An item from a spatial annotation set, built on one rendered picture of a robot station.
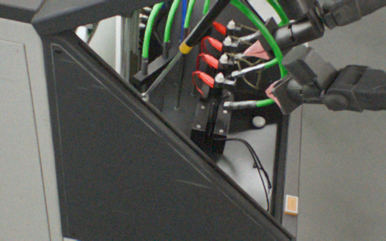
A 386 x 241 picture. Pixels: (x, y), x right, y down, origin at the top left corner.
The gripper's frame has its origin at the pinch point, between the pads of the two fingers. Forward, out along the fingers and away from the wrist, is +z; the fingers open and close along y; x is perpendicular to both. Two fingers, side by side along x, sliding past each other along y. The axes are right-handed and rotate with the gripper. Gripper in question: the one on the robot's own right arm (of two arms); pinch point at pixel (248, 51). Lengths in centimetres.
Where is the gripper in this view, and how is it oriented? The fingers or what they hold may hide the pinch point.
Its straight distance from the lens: 138.6
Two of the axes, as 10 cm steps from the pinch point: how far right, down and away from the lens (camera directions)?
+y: -5.5, -7.5, -3.5
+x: -4.2, 6.2, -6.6
